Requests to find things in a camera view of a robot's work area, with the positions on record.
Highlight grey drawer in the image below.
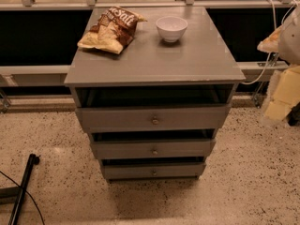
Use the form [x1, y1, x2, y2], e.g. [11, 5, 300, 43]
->
[91, 139, 216, 159]
[101, 162, 206, 180]
[76, 105, 231, 133]

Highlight grey top drawer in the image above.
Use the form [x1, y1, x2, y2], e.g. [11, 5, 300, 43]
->
[76, 105, 231, 133]

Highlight white bowl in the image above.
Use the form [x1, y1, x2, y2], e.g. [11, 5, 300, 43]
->
[156, 16, 188, 42]

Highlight black stand leg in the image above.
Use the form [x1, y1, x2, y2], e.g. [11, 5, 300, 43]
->
[0, 154, 39, 225]

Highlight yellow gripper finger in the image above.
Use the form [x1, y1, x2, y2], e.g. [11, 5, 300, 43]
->
[257, 26, 282, 53]
[262, 65, 300, 123]

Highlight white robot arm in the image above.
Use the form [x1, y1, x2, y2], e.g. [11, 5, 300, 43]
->
[257, 7, 300, 121]

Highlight white hanging cable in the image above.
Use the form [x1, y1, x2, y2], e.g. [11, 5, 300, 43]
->
[239, 0, 300, 86]

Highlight brown chip bag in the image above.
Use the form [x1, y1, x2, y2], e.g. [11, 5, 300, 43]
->
[77, 7, 146, 54]

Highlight grey drawer cabinet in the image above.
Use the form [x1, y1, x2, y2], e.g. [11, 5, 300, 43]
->
[65, 7, 245, 169]

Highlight grey bottom drawer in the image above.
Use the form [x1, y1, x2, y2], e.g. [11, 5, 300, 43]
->
[101, 162, 206, 180]

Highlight black floor cable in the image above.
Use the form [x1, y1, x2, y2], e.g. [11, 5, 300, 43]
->
[0, 171, 46, 225]

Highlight grey middle drawer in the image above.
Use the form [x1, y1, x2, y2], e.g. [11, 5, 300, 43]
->
[91, 139, 216, 159]

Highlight metal railing frame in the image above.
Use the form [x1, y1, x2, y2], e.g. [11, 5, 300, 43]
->
[0, 0, 300, 114]

